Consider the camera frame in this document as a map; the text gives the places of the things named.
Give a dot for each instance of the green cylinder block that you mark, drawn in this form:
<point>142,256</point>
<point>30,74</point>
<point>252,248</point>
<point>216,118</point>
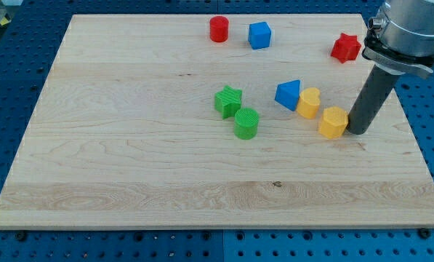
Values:
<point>246,122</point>

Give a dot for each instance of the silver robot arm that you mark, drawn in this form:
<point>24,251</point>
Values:
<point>400,37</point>

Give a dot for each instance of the green star block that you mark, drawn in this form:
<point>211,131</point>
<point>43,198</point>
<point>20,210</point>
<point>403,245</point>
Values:
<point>227,101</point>

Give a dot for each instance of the wooden board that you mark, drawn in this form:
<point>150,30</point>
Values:
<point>124,135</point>

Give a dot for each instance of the blue triangle block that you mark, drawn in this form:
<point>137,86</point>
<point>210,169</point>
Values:
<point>287,94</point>

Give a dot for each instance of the yellow heart block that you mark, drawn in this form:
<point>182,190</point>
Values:
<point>309,102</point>

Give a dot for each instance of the red cylinder block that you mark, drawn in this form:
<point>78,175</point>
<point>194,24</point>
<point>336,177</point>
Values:
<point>219,28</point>

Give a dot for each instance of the blue cube block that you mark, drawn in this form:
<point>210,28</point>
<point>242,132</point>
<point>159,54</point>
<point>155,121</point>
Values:
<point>259,35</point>

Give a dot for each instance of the yellow hexagon block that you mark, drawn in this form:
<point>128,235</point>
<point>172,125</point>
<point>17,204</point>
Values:
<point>333,122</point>

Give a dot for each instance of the red star block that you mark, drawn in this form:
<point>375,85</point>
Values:
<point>346,48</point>

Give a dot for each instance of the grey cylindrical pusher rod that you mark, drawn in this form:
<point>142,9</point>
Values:
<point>373,94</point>

